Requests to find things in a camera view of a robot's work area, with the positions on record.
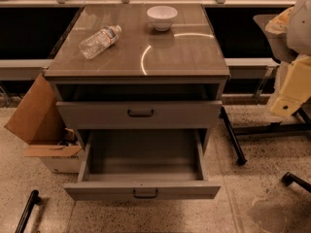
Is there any grey drawer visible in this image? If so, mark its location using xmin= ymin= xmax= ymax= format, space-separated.
xmin=64 ymin=129 xmax=221 ymax=201
xmin=56 ymin=101 xmax=222 ymax=129

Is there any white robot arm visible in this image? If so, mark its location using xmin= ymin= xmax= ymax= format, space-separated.
xmin=265 ymin=0 xmax=311 ymax=118

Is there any grey top drawer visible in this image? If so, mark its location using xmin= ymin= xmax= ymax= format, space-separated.
xmin=56 ymin=101 xmax=222 ymax=129

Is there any grey drawer cabinet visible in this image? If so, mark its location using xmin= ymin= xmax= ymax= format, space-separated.
xmin=45 ymin=4 xmax=229 ymax=145

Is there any black leg lower right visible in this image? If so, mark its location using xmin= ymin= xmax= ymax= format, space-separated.
xmin=281 ymin=172 xmax=311 ymax=192

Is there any white ceramic bowl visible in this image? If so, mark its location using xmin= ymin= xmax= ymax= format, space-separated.
xmin=147 ymin=6 xmax=178 ymax=31

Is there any clear plastic water bottle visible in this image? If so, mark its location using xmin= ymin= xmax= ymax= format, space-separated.
xmin=79 ymin=25 xmax=121 ymax=59

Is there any brown cardboard box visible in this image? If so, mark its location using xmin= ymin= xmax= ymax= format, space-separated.
xmin=5 ymin=75 xmax=85 ymax=174

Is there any black bar lower left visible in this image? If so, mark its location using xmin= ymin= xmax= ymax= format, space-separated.
xmin=15 ymin=189 xmax=41 ymax=233

